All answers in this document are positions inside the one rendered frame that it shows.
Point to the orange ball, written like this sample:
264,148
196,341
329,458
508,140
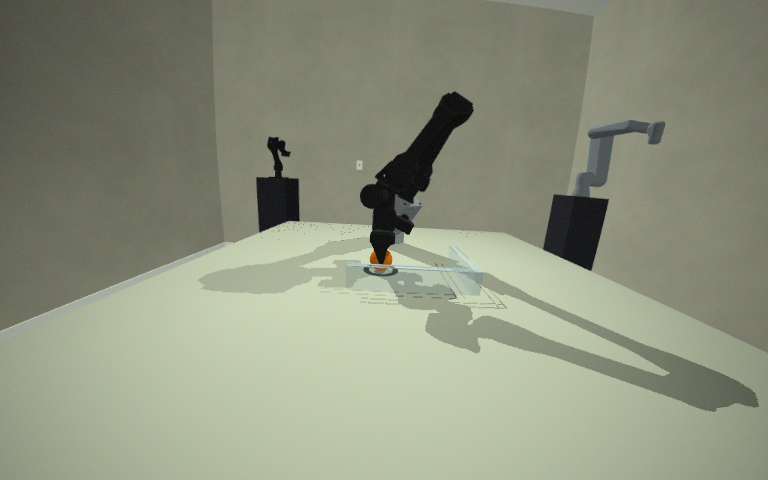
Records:
387,261

